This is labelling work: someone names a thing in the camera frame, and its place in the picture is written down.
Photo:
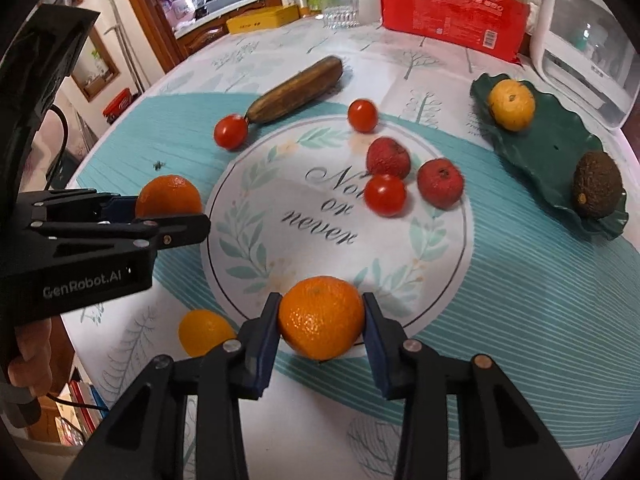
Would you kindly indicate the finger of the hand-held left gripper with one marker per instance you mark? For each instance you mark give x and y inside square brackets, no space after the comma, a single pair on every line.
[122,207]
[180,230]

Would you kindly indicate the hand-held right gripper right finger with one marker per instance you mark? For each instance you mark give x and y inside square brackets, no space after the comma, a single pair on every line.
[374,345]

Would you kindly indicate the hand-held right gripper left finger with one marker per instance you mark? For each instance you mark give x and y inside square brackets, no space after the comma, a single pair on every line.
[267,340]

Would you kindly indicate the large deep orange mandarin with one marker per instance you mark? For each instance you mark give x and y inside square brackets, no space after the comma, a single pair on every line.
[320,317]

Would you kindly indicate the small yellow-orange mandarin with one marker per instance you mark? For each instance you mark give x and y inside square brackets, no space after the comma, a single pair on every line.
[202,332]

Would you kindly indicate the red tomato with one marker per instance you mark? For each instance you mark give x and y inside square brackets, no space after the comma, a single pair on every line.
[231,131]
[362,116]
[384,195]

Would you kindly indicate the red lychee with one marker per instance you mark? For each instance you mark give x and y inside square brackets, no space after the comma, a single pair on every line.
[440,183]
[387,157]

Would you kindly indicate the brown long cucumber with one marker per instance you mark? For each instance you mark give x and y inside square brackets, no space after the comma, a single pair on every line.
[295,91]

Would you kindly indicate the dark green leaf-shaped plate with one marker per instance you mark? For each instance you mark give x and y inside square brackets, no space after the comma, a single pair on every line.
[545,150]

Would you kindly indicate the dark brown avocado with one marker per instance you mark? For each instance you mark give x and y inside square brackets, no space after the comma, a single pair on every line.
[597,185]

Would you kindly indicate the yellow mandarin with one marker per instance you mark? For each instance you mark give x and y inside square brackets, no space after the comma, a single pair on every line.
[511,105]

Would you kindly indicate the person's left hand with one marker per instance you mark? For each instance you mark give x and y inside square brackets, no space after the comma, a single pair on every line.
[32,360]

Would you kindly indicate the red tin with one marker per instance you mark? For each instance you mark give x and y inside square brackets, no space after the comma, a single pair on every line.
[117,105]

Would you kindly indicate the yellow box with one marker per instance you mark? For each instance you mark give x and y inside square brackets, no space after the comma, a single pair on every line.
[262,20]

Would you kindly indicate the clear glass cup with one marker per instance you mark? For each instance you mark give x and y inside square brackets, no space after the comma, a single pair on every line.
[341,10]

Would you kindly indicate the red package of cups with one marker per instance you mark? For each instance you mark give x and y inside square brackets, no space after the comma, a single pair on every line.
[440,15]

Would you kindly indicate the white countertop appliance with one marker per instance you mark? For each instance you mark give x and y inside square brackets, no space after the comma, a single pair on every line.
[580,45]

